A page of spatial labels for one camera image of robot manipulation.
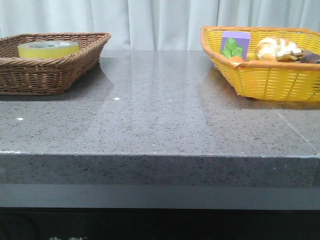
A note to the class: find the yellow tape roll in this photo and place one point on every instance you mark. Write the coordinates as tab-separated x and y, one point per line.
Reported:
47	49

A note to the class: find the white curtain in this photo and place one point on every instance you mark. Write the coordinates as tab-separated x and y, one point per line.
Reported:
153	25

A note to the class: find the toy carrot with green leaves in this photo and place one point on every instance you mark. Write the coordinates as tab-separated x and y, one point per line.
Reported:
232	51

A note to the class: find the purple block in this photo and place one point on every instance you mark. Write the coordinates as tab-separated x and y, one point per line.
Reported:
243	39

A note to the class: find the toy croissant bread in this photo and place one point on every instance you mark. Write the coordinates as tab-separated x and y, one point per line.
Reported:
277	49

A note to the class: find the yellow woven basket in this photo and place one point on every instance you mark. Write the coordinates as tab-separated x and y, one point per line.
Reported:
279	81

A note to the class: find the brown wicker basket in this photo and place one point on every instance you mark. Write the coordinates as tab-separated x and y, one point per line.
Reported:
28	76

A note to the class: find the dark brown toy item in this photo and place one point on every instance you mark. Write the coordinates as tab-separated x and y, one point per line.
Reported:
306	56

